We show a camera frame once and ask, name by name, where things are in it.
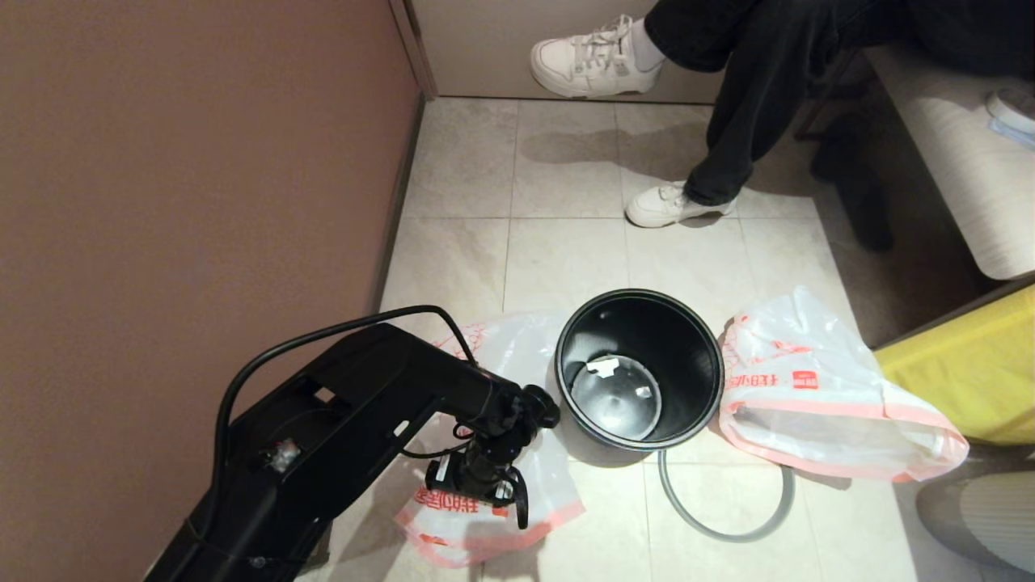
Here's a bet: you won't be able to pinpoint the plain white sneaker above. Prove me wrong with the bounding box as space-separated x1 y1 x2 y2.
625 182 737 230

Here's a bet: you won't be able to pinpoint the white sneaker with grey laces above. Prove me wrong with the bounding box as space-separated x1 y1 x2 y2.
530 15 665 100

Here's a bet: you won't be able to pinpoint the white sock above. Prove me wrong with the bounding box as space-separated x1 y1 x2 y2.
629 19 665 74

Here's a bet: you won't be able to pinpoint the black round trash bin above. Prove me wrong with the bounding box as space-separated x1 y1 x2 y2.
555 289 725 452

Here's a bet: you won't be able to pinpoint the grey ribbed rounded object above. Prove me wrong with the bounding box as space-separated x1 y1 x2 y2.
915 471 1035 576

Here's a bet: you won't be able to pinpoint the used white pink-rimmed trash bag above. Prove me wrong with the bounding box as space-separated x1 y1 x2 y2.
718 285 971 483

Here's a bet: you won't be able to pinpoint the beige upholstered bench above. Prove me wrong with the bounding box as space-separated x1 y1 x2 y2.
861 44 1035 282

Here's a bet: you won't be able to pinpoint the grey-brown door frame post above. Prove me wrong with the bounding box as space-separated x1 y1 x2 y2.
388 0 439 102

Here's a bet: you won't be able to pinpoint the black bench leg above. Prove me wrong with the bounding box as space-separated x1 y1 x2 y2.
811 113 895 254

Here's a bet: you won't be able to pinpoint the white round object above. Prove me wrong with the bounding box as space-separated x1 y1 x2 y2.
984 86 1035 137

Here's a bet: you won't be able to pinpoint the white red plastic bag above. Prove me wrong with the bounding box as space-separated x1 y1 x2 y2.
395 311 587 568

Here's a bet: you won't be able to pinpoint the yellow plastic bag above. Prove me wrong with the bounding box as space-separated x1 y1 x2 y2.
873 283 1035 448

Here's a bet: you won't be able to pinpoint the black trousers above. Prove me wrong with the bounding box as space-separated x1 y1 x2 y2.
644 0 1035 208

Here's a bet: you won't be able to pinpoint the grey bin retaining ring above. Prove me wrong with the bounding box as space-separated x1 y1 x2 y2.
657 449 796 544

